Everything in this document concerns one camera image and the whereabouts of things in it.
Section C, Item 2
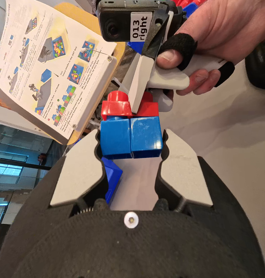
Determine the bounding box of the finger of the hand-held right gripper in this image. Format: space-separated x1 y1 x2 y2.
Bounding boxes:
129 54 155 114
121 57 140 95

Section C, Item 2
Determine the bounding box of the red and blue toy brick bridge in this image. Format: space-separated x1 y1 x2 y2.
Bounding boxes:
100 90 164 160

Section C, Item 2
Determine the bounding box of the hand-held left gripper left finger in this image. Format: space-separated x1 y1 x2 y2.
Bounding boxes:
50 129 109 207

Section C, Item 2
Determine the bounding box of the printed instruction sheet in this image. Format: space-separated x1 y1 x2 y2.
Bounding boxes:
0 0 118 140

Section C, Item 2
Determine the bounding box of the black round object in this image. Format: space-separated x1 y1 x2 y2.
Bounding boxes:
245 37 265 90

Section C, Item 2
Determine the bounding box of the person's right hand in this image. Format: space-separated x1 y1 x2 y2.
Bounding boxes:
156 0 265 101

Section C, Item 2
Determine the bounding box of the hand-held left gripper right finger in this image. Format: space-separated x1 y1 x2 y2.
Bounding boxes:
155 129 213 211

